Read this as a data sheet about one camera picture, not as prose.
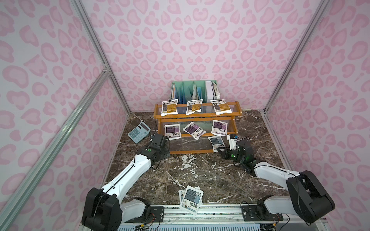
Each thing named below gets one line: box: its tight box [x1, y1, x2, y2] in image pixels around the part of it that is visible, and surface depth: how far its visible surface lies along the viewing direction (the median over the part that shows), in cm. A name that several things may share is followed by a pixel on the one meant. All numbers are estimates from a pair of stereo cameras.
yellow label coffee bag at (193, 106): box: [185, 98, 204, 116], surface depth 82 cm
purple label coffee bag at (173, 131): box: [164, 124, 182, 141], surface depth 88 cm
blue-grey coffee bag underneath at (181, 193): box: [178, 189, 186, 206], surface depth 81 cm
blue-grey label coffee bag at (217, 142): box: [207, 135, 226, 153], surface depth 100 cm
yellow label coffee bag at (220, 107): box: [210, 99, 233, 116], surface depth 82 cm
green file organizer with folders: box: [170, 79, 221, 104], surface depth 103 cm
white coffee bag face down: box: [160, 98, 179, 117], surface depth 81 cm
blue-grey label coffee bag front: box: [179, 185, 204, 216], surface depth 78 cm
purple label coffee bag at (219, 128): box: [211, 119, 228, 136], surface depth 90 cm
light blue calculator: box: [127, 120, 152, 144], surface depth 107 cm
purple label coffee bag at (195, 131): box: [182, 121, 207, 141], surface depth 89 cm
